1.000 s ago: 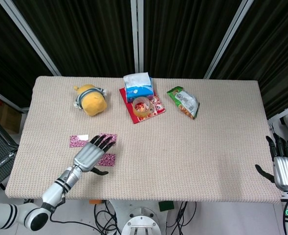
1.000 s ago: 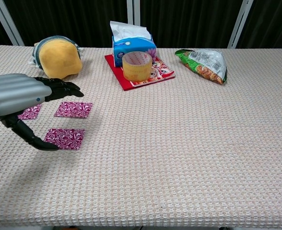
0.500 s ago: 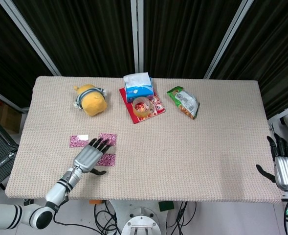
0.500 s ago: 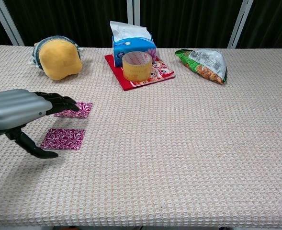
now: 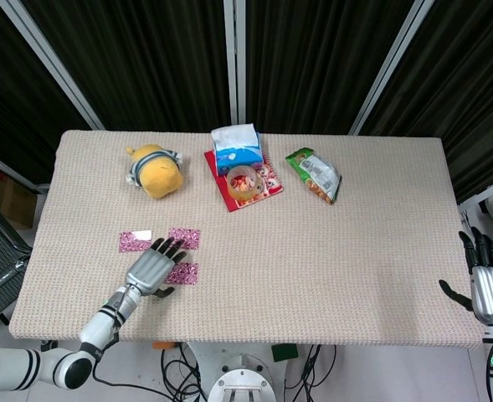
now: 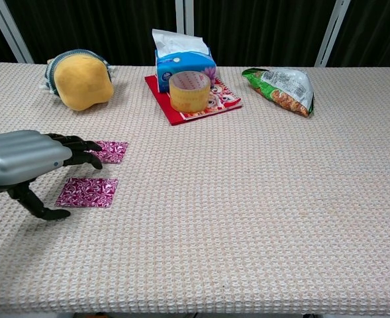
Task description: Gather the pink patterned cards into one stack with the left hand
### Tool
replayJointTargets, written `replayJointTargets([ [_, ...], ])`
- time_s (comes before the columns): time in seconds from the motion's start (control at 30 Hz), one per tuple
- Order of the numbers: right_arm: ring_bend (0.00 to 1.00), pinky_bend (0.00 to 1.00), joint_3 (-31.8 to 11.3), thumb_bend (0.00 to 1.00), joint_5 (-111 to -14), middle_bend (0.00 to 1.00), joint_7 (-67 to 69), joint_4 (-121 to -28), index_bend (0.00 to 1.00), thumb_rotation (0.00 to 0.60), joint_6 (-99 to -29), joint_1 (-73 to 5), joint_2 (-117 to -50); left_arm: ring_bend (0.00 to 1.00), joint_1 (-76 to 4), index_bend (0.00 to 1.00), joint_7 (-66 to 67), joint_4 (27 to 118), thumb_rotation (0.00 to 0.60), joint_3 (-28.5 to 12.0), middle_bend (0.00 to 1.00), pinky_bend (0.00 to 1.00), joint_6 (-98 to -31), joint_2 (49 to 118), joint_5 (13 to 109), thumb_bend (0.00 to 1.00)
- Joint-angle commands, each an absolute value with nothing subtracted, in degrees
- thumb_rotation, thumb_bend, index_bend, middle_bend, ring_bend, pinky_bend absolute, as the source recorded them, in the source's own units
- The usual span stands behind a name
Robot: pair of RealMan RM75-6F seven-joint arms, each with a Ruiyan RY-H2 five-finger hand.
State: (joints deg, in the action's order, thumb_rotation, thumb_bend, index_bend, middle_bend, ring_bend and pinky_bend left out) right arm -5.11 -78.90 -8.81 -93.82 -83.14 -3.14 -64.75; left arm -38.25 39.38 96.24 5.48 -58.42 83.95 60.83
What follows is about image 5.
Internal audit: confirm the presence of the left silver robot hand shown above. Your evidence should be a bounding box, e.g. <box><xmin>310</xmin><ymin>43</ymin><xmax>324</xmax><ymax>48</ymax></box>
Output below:
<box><xmin>123</xmin><ymin>236</ymin><xmax>187</xmax><ymax>301</ymax></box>

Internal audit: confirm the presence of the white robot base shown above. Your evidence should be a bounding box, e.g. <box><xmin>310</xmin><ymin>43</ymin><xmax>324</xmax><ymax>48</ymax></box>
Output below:
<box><xmin>187</xmin><ymin>341</ymin><xmax>301</xmax><ymax>402</ymax></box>

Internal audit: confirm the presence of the yellow plush toy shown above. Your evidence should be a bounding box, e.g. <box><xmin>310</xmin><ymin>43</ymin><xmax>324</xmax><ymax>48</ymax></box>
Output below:
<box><xmin>125</xmin><ymin>143</ymin><xmax>185</xmax><ymax>201</ymax></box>

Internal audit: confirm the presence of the beige woven tablecloth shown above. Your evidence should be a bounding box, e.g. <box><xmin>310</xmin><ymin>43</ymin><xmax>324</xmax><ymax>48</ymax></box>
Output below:
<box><xmin>9</xmin><ymin>129</ymin><xmax>484</xmax><ymax>351</ymax></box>

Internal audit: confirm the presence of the clear cup of snacks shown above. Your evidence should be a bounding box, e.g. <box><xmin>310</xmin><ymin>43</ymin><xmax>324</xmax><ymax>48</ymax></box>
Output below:
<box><xmin>226</xmin><ymin>164</ymin><xmax>259</xmax><ymax>198</ymax></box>

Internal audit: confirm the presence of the blue tissue box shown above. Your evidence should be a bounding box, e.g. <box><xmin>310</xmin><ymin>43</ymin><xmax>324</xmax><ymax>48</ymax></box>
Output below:
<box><xmin>210</xmin><ymin>122</ymin><xmax>264</xmax><ymax>177</ymax></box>

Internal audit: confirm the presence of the red spiral notebook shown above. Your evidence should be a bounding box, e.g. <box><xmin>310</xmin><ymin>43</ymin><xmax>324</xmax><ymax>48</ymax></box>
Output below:
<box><xmin>203</xmin><ymin>149</ymin><xmax>284</xmax><ymax>214</ymax></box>

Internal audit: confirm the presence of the brown cardboard box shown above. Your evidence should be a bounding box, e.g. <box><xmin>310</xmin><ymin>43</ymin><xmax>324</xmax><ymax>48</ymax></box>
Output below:
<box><xmin>0</xmin><ymin>157</ymin><xmax>38</xmax><ymax>229</ymax></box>

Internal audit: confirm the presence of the green block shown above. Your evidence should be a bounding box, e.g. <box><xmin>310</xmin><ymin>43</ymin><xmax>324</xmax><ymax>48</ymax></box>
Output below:
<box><xmin>270</xmin><ymin>343</ymin><xmax>300</xmax><ymax>363</ymax></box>

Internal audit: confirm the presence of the green snack bag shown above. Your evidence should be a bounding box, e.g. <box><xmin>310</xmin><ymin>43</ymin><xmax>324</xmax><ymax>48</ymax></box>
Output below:
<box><xmin>285</xmin><ymin>147</ymin><xmax>343</xmax><ymax>206</ymax></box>

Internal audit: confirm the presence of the black curtain panel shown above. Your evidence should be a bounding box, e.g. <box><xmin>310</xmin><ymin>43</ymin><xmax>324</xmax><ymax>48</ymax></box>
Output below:
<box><xmin>244</xmin><ymin>0</ymin><xmax>415</xmax><ymax>136</ymax></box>
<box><xmin>19</xmin><ymin>0</ymin><xmax>235</xmax><ymax>131</ymax></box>
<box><xmin>361</xmin><ymin>0</ymin><xmax>493</xmax><ymax>204</ymax></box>
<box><xmin>0</xmin><ymin>0</ymin><xmax>93</xmax><ymax>185</ymax></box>

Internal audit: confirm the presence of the black cable bundle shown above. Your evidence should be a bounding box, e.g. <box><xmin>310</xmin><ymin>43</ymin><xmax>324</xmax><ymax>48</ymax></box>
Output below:
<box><xmin>283</xmin><ymin>343</ymin><xmax>337</xmax><ymax>402</ymax></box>
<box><xmin>160</xmin><ymin>342</ymin><xmax>208</xmax><ymax>402</ymax></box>

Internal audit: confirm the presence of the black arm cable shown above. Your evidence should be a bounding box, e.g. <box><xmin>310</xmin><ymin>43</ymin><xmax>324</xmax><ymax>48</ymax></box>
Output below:
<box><xmin>90</xmin><ymin>334</ymin><xmax>208</xmax><ymax>402</ymax></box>

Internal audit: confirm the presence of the grey aluminium partition post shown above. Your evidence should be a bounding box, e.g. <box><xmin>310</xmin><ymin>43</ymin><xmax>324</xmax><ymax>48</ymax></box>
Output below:
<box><xmin>348</xmin><ymin>0</ymin><xmax>436</xmax><ymax>136</ymax></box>
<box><xmin>6</xmin><ymin>0</ymin><xmax>105</xmax><ymax>131</ymax></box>
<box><xmin>223</xmin><ymin>0</ymin><xmax>248</xmax><ymax>126</ymax></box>

